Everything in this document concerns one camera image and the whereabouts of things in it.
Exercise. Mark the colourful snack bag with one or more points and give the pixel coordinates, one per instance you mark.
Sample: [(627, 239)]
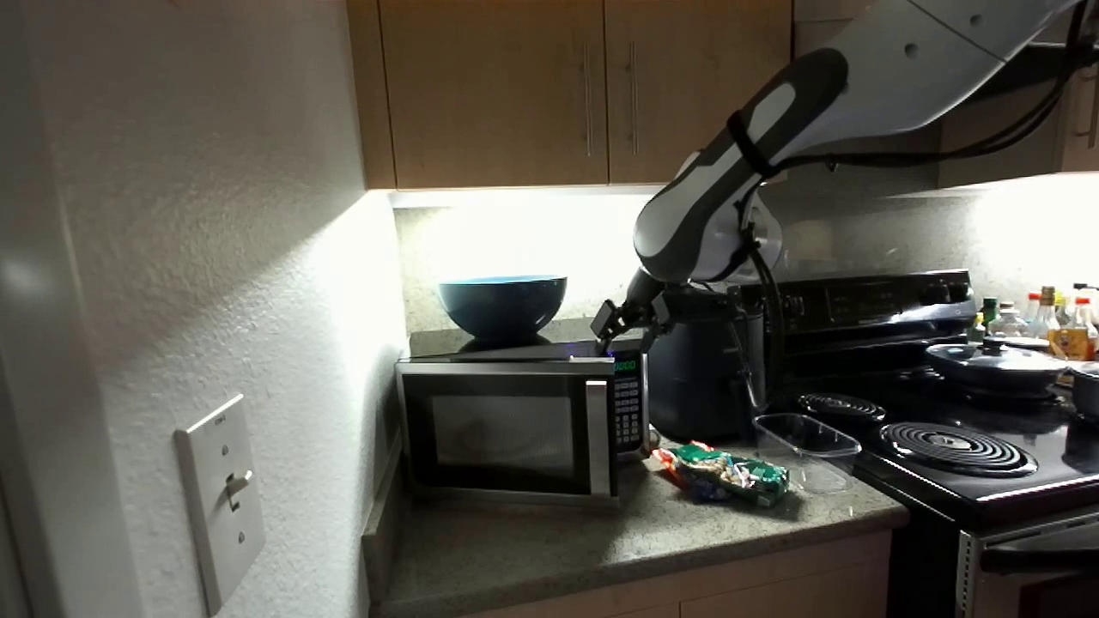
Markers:
[(724, 471)]

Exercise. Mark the black steel microwave oven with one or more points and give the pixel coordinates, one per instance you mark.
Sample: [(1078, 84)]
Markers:
[(627, 400)]

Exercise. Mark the wooden wall cabinet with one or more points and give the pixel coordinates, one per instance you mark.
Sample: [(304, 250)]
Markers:
[(572, 91)]

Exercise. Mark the amber sauce bottle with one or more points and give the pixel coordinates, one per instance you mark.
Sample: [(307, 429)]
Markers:
[(1078, 332)]

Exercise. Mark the black pan with lid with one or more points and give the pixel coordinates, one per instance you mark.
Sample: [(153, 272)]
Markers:
[(994, 365)]

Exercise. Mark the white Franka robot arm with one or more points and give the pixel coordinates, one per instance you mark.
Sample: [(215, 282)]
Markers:
[(872, 79)]

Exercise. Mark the blue bowl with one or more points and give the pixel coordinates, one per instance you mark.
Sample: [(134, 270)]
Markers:
[(502, 308)]

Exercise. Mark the green capped spice bottle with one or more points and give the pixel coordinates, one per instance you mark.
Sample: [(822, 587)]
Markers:
[(987, 315)]

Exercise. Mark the white light switch plate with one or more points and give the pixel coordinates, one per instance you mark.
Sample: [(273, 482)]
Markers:
[(221, 499)]

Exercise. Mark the clear glass food container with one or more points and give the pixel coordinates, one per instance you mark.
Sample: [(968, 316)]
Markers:
[(812, 435)]

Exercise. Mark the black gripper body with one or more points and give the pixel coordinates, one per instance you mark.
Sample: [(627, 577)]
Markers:
[(643, 301)]

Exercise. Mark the under-cabinet light strip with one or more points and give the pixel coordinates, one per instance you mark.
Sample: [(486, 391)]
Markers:
[(527, 195)]

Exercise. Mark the black electric stove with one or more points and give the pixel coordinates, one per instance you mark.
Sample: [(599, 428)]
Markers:
[(972, 501)]

